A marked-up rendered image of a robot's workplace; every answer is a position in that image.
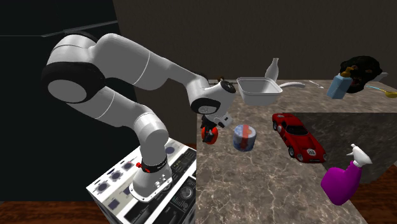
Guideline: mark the small white knife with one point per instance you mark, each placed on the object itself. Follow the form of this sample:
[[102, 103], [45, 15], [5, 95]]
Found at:
[[316, 84]]

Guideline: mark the white rectangular tub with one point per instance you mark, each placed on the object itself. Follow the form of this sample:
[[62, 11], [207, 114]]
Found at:
[[260, 94]]

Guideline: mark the white slim bottle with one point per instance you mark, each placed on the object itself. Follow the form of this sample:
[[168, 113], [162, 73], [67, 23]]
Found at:
[[272, 69]]

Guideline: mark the red round fruit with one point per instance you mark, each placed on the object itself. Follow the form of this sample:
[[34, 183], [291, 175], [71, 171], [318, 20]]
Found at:
[[214, 139]]

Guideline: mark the red toy sports car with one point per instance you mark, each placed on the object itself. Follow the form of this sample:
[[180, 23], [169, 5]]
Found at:
[[297, 136]]

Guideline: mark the black furry head figure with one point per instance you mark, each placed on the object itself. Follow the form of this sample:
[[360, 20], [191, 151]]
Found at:
[[364, 73]]

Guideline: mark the purple spray bottle white nozzle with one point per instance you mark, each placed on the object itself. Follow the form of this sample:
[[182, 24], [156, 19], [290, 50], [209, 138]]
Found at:
[[341, 183]]

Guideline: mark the white ladle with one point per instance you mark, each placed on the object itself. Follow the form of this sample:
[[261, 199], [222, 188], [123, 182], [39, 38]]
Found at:
[[293, 83]]

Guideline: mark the blue white cylinder red stripe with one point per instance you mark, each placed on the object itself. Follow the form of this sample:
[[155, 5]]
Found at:
[[245, 139]]

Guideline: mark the blue soap dispenser gold pump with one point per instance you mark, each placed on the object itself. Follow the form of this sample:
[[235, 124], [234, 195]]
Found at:
[[338, 87]]

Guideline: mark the patterned white robot stand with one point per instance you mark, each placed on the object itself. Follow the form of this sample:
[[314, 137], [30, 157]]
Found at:
[[108, 189]]

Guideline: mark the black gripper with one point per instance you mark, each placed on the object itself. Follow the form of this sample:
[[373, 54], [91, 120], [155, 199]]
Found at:
[[207, 123]]

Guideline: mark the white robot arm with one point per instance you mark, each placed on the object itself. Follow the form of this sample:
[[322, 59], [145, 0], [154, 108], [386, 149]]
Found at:
[[124, 59]]

